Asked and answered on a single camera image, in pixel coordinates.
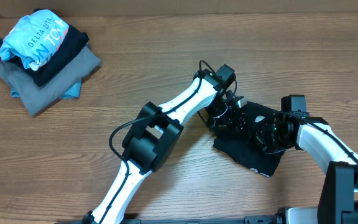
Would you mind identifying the black folded shirt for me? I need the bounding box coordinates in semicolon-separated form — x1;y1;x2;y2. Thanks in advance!
0;24;89;86

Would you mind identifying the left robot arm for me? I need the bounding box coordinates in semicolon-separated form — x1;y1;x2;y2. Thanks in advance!
82;65;240;223

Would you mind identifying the grey folded shirt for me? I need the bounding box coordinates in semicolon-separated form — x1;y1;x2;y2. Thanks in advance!
0;47;100;116

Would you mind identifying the light blue printed folded shirt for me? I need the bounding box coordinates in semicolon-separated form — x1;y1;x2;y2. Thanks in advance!
0;9;69;71

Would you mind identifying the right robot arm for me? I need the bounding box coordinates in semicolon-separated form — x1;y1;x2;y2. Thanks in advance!
247;95;358;224

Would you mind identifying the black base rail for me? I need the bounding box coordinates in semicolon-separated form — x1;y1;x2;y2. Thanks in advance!
54;215;279;224

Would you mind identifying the black polo shirt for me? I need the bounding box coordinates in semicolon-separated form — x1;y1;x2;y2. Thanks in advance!
213;101;285;177

